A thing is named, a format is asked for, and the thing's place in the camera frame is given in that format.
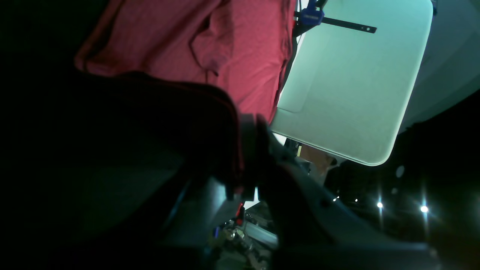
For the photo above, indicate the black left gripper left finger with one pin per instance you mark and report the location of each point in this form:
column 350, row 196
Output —
column 129, row 173

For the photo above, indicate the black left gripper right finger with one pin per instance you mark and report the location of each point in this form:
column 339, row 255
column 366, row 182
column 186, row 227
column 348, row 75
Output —
column 314, row 232

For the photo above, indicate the black table cloth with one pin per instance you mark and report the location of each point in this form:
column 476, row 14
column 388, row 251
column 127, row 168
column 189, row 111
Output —
column 37, row 33

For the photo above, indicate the blue clamp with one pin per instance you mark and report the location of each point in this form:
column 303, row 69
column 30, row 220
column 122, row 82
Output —
column 312, row 15

